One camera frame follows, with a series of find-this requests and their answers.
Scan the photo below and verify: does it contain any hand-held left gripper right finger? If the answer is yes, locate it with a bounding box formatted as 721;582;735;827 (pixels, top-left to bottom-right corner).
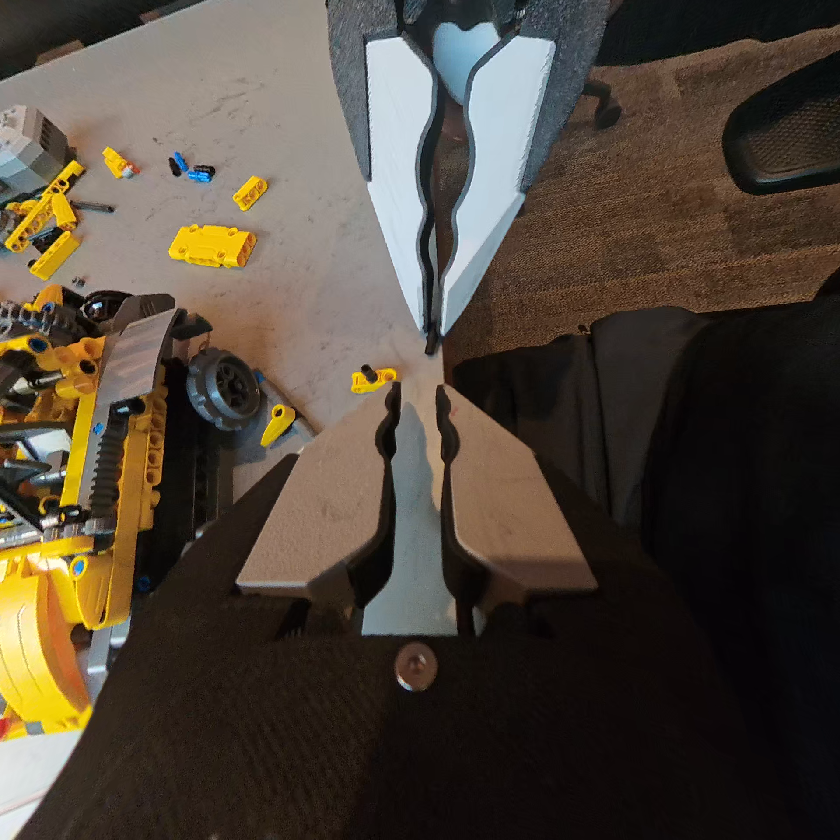
434;384;599;608

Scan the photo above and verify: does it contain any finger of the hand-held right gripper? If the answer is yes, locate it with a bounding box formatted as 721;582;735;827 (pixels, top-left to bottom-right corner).
438;34;559;337
364;31;439;333

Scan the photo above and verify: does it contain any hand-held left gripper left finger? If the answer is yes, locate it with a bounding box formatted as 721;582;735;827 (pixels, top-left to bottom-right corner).
235;381;404;608

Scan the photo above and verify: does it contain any cluster of small brick pins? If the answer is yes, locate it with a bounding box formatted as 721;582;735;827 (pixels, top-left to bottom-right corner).
168;151;217;184

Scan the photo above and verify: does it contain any black office chair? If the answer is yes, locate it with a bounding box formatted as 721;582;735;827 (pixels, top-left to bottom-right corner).
583;77;624;130

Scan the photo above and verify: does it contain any yellow rectangular brick panel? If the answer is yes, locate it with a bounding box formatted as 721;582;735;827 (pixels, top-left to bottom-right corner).
168;224;258;269

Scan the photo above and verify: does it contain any yellow grey brick vehicle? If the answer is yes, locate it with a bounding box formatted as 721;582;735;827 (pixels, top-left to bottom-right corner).
0;283;263;742

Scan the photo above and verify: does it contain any yellow thick brick beam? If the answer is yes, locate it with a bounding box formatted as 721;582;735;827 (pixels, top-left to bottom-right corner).
4;160;87;254

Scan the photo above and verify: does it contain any grey brick battery hub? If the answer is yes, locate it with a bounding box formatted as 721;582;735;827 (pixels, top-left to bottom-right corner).
0;105;75;196

